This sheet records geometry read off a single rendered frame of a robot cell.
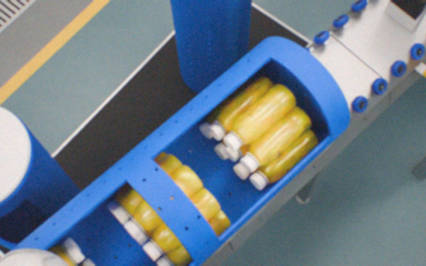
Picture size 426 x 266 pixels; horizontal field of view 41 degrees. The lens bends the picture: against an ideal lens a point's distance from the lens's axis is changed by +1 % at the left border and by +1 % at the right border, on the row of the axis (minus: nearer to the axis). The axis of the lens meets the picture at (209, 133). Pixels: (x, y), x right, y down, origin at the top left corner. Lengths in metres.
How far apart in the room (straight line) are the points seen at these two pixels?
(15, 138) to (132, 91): 1.06
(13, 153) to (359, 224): 1.48
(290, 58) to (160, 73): 1.28
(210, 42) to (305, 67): 0.83
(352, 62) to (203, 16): 0.53
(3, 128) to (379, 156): 1.61
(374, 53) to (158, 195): 0.79
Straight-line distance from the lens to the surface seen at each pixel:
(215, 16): 1.87
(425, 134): 2.62
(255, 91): 1.30
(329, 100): 1.23
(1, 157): 1.43
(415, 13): 1.60
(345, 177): 2.46
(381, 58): 1.63
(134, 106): 2.39
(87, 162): 2.33
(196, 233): 1.13
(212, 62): 2.12
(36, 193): 1.50
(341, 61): 1.60
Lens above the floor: 2.29
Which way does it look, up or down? 68 degrees down
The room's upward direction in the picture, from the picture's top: 3 degrees counter-clockwise
